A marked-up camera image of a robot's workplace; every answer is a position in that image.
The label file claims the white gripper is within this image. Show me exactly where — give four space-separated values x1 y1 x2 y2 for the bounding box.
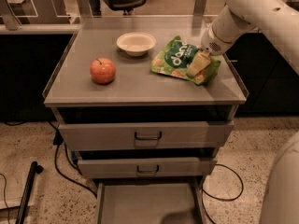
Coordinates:
187 6 249 77

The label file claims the green rice chip bag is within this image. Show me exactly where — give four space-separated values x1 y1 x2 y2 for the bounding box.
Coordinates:
150 35 221 85

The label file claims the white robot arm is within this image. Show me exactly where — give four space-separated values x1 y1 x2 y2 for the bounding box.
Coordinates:
188 0 299 224

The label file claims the top grey drawer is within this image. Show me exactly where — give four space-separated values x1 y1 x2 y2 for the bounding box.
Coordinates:
59 121 234 151

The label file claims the grey drawer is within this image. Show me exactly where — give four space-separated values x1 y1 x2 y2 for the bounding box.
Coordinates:
78 157 217 179
94 177 206 224
59 121 234 151

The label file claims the grey drawer cabinet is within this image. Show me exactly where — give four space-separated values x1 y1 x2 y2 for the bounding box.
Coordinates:
44 16 248 220

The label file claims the middle grey drawer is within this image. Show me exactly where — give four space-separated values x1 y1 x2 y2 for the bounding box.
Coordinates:
78 157 217 179

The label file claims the bottom grey drawer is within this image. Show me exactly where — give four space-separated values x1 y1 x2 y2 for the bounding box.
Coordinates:
94 177 206 224

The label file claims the white paper bowl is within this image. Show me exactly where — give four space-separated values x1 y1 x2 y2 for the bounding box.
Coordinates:
117 32 156 57

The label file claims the red apple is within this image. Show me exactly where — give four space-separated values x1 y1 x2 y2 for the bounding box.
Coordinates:
90 58 116 84

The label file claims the black pole on floor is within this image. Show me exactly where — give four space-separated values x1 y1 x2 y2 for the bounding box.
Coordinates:
15 161 43 224

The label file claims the black cable right floor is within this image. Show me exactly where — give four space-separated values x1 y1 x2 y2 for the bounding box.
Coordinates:
200 163 245 224

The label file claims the black cable floor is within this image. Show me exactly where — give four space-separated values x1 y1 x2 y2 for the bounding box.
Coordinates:
46 120 98 199
200 163 245 224

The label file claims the black cable left floor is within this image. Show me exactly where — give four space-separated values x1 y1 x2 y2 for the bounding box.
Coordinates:
46 120 98 199

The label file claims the thin black cable far left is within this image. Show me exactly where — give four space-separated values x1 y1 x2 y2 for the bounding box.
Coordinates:
0 173 11 224

